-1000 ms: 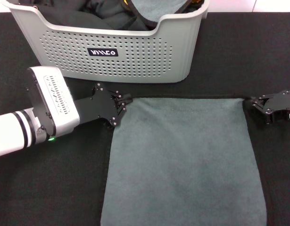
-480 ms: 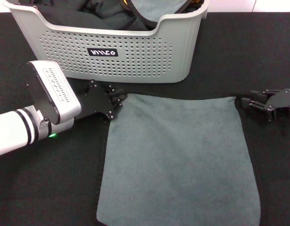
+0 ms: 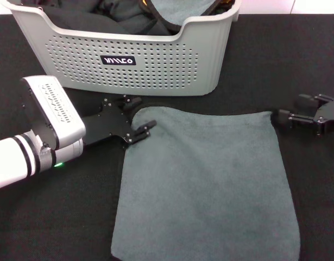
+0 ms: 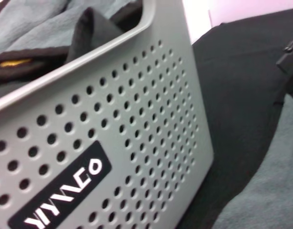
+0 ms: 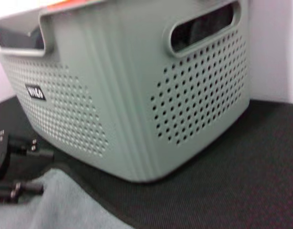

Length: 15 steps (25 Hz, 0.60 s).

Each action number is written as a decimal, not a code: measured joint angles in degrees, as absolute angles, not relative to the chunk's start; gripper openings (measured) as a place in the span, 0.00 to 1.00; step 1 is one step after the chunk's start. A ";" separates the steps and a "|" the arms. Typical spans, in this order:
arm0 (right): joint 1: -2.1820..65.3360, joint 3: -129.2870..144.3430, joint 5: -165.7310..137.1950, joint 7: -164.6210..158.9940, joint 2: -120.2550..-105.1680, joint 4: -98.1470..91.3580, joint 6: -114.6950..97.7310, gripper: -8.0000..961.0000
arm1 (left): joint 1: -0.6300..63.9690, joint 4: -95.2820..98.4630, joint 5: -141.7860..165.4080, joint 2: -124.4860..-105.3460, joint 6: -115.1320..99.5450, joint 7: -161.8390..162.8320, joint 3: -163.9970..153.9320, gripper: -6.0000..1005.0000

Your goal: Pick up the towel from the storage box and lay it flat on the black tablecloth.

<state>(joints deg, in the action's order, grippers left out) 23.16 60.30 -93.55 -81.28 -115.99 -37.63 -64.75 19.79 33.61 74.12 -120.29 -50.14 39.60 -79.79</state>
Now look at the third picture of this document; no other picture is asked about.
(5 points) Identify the black cloth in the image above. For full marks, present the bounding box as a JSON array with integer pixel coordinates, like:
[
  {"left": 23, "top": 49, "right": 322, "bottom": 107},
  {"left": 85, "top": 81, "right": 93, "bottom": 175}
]
[{"left": 37, "top": 0, "right": 129, "bottom": 35}]

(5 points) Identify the grey perforated plastic storage basket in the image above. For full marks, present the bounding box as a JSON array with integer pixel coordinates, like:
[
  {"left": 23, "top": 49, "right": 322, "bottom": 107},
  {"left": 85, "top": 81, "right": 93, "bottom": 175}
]
[{"left": 0, "top": 0, "right": 241, "bottom": 97}]

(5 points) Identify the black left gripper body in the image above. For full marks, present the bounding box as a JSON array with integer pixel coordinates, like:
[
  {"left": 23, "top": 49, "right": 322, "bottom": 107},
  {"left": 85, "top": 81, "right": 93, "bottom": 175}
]
[{"left": 81, "top": 95, "right": 136, "bottom": 150}]

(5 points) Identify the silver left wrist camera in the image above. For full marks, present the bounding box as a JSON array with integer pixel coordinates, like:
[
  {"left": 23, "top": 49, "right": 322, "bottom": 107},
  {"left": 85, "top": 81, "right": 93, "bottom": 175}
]
[{"left": 20, "top": 76, "right": 87, "bottom": 150}]

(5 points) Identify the grey towel with black trim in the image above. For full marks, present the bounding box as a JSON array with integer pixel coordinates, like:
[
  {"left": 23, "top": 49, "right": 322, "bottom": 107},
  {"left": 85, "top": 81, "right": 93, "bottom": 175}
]
[{"left": 141, "top": 0, "right": 237, "bottom": 29}]

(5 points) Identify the yellow and grey towel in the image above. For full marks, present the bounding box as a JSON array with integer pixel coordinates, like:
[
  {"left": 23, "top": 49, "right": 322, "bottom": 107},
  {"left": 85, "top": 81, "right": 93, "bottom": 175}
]
[{"left": 110, "top": 105, "right": 302, "bottom": 261}]

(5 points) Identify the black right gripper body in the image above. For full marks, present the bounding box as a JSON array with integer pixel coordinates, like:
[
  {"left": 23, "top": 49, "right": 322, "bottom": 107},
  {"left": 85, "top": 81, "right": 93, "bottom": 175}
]
[{"left": 312, "top": 97, "right": 334, "bottom": 136}]

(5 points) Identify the dark grey crumpled towel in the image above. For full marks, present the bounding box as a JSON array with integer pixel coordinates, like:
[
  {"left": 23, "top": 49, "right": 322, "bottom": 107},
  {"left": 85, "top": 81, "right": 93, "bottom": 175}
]
[{"left": 93, "top": 0, "right": 174, "bottom": 36}]

